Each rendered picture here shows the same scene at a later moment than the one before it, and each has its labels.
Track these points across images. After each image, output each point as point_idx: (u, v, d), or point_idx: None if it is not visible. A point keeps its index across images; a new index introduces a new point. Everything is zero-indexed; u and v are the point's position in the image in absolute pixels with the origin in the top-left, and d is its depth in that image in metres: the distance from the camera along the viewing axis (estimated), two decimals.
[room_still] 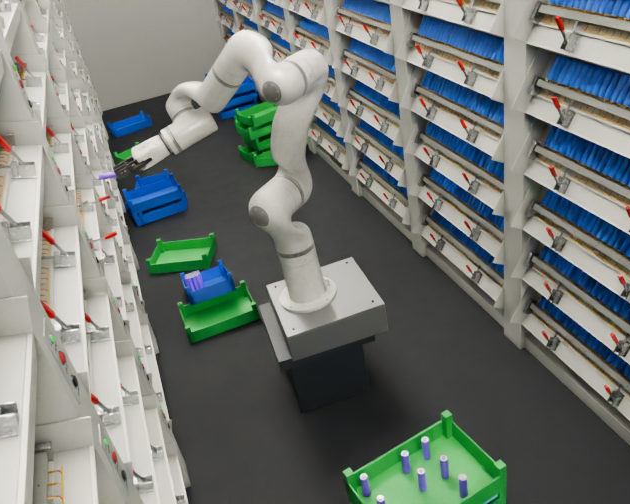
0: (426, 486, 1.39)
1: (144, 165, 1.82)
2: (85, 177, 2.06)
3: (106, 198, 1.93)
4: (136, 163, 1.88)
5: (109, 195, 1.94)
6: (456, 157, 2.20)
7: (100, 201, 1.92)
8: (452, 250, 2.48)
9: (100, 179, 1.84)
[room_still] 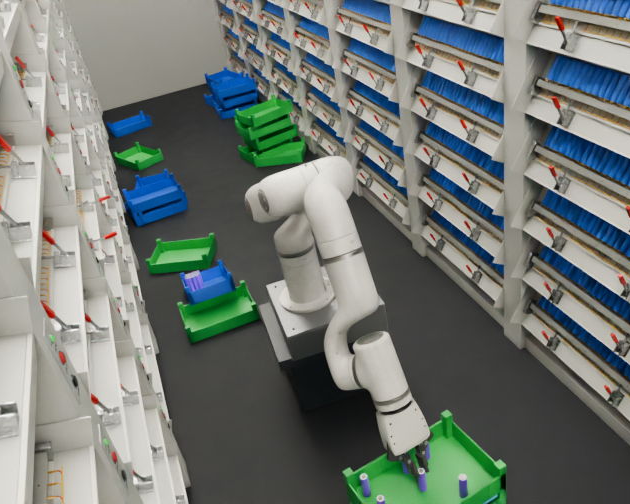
0: (426, 486, 1.39)
1: (388, 450, 1.34)
2: (85, 177, 2.06)
3: (106, 198, 1.93)
4: (421, 444, 1.36)
5: (109, 195, 1.94)
6: (456, 157, 2.20)
7: (100, 201, 1.92)
8: (452, 250, 2.48)
9: None
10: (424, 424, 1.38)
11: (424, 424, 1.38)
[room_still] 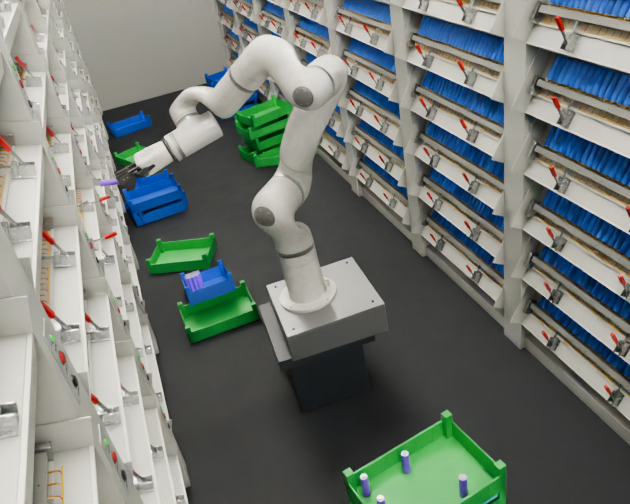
0: None
1: (147, 172, 1.77)
2: (85, 177, 2.06)
3: (106, 198, 1.93)
4: (139, 169, 1.83)
5: (109, 195, 1.94)
6: (456, 157, 2.20)
7: (100, 201, 1.92)
8: (452, 250, 2.48)
9: None
10: None
11: None
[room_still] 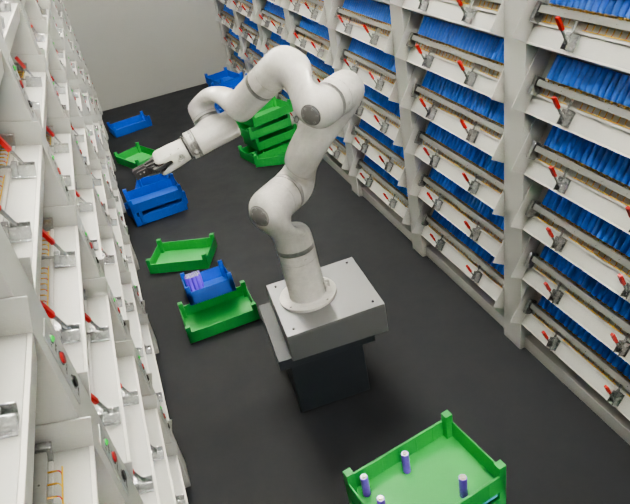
0: None
1: None
2: (85, 177, 2.06)
3: (74, 191, 1.88)
4: (153, 162, 1.79)
5: None
6: (456, 157, 2.20)
7: (79, 195, 1.89)
8: (452, 250, 2.48)
9: None
10: (165, 163, 1.77)
11: (165, 164, 1.77)
